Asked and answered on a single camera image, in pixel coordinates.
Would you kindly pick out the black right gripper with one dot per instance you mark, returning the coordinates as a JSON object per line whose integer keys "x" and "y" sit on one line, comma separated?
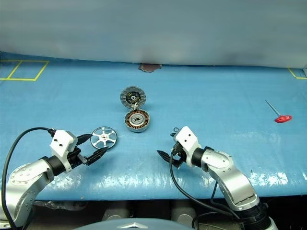
{"x": 178, "y": 153}

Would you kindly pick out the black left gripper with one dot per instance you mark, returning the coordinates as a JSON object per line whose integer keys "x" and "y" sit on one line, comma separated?
{"x": 75, "y": 159}

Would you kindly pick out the silver spoked rotor cap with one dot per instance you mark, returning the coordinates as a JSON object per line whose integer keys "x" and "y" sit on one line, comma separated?
{"x": 103, "y": 137}

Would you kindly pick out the motor stator with copper windings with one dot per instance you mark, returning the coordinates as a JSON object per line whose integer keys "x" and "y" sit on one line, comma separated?
{"x": 130, "y": 119}

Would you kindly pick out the finned silver motor cover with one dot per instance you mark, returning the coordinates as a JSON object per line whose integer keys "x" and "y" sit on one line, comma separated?
{"x": 127, "y": 98}

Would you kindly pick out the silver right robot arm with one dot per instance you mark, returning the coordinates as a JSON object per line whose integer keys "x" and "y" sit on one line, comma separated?
{"x": 227, "y": 172}

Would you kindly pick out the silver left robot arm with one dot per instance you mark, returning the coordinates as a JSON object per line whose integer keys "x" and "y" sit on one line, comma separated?
{"x": 21, "y": 182}

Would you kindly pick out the grey rounded shape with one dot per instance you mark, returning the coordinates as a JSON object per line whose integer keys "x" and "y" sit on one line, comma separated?
{"x": 184, "y": 212}
{"x": 116, "y": 213}

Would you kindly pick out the crumpled black plastic film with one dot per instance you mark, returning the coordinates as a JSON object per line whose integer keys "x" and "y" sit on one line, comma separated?
{"x": 57, "y": 205}

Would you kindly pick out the grey robot torso with emblem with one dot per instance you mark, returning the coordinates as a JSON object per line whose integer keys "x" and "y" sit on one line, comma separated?
{"x": 134, "y": 226}

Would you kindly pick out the blue table cover sheet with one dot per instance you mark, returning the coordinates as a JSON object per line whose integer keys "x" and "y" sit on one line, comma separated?
{"x": 216, "y": 95}

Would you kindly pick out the pale grey backdrop sheet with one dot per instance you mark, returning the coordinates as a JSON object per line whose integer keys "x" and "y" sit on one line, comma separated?
{"x": 144, "y": 24}

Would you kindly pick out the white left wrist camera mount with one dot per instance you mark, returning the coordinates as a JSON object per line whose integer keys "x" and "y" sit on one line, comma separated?
{"x": 62, "y": 141}

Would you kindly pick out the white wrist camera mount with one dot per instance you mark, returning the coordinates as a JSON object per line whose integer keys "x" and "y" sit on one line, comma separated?
{"x": 62, "y": 141}
{"x": 188, "y": 137}

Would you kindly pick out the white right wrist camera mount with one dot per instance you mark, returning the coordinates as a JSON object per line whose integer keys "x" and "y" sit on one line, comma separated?
{"x": 188, "y": 137}

